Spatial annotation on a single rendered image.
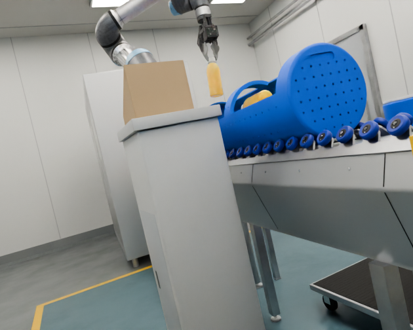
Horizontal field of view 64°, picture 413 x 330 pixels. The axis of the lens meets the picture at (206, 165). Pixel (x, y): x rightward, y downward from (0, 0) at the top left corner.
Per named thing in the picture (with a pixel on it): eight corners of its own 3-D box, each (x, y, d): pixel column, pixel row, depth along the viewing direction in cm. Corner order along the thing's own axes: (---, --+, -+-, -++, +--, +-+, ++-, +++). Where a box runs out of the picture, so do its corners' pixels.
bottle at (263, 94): (277, 103, 130) (255, 112, 147) (271, 86, 129) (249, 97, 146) (262, 109, 127) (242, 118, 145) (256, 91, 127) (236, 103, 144)
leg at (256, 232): (274, 323, 179) (249, 212, 177) (269, 319, 185) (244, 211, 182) (283, 319, 181) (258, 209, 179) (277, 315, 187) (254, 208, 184)
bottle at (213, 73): (209, 96, 164) (204, 59, 164) (210, 99, 171) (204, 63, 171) (223, 94, 163) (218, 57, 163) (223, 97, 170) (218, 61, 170)
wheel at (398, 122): (407, 110, 65) (414, 115, 66) (388, 114, 69) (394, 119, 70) (400, 131, 64) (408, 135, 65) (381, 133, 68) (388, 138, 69)
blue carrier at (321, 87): (301, 148, 92) (277, 48, 91) (202, 162, 175) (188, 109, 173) (377, 127, 102) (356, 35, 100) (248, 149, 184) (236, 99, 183)
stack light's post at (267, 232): (276, 280, 233) (242, 128, 228) (273, 278, 236) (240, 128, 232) (280, 278, 234) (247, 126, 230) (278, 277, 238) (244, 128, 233)
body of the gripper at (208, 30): (205, 38, 159) (200, 13, 159) (200, 45, 167) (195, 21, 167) (219, 36, 162) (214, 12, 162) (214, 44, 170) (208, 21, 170)
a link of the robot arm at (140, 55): (128, 73, 125) (117, 55, 132) (145, 95, 136) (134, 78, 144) (155, 55, 125) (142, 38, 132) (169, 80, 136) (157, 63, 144)
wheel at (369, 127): (376, 117, 72) (383, 122, 73) (360, 120, 76) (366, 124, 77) (370, 135, 71) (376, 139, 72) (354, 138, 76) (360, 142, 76)
